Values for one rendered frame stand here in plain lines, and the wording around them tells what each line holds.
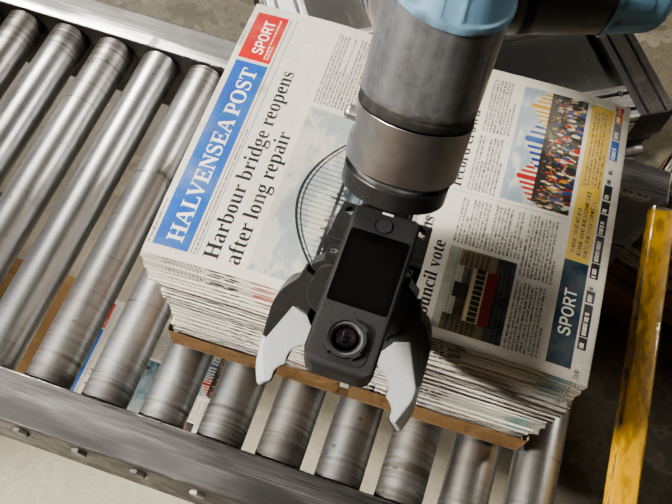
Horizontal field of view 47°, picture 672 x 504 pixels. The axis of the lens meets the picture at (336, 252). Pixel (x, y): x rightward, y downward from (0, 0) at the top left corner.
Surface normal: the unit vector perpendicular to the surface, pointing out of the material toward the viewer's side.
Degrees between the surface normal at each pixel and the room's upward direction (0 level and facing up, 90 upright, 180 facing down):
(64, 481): 0
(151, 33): 0
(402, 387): 60
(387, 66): 65
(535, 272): 2
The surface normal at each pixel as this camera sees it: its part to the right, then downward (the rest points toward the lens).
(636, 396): 0.07, -0.46
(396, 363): -0.23, 0.49
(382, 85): -0.72, 0.24
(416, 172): 0.07, 0.57
